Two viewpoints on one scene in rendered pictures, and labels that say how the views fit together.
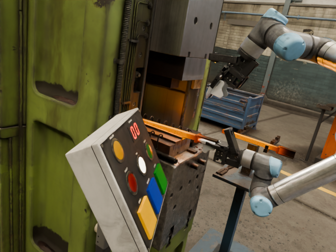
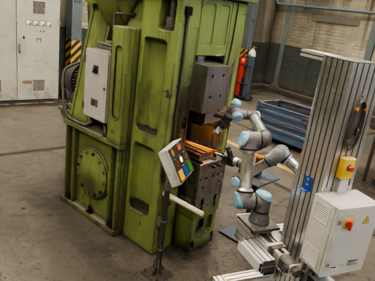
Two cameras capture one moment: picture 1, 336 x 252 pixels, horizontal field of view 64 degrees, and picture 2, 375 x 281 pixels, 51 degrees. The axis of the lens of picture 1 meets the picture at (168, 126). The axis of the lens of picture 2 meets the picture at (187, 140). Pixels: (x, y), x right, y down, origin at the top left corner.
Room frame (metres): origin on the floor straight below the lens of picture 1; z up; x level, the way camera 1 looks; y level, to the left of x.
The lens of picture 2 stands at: (-2.14, -0.48, 2.20)
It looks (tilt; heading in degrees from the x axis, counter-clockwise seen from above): 18 degrees down; 10
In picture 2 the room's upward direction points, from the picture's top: 7 degrees clockwise
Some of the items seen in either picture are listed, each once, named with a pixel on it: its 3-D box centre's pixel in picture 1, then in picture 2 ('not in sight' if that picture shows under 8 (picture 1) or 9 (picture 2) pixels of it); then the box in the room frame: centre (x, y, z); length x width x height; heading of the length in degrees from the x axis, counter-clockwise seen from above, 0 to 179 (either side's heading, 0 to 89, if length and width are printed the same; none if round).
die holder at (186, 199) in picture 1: (143, 174); (188, 173); (1.35, 0.09, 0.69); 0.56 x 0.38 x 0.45; 60
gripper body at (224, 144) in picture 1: (229, 153); (229, 159); (1.11, -0.28, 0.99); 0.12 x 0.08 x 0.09; 60
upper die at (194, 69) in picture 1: (155, 60); (194, 111); (1.30, 0.11, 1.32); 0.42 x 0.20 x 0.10; 60
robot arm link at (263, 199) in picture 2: not in sight; (261, 200); (0.45, -0.60, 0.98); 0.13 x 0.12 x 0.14; 112
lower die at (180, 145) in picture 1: (145, 132); (189, 148); (1.30, 0.11, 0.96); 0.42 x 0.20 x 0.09; 60
